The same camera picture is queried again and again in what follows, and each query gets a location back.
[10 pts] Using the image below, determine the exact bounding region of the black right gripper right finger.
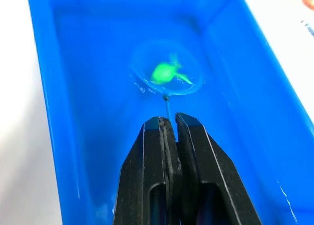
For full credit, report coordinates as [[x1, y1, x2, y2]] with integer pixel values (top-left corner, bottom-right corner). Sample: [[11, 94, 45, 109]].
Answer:
[[169, 112, 263, 225]]

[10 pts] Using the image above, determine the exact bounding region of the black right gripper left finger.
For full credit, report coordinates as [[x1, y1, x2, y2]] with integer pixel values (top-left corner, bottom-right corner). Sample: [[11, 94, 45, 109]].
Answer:
[[112, 116, 183, 225]]

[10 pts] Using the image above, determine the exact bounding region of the blue fish net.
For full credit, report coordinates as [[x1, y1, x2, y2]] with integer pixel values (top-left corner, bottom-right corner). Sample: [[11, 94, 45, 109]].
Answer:
[[129, 39, 205, 142]]

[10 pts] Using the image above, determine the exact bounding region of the green toy fish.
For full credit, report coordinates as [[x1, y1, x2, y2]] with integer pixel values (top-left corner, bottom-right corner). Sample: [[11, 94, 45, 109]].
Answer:
[[150, 52, 193, 86]]

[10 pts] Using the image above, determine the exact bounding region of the blue plastic tub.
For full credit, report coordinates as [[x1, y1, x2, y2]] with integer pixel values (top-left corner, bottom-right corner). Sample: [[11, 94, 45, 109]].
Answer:
[[26, 0, 314, 225]]

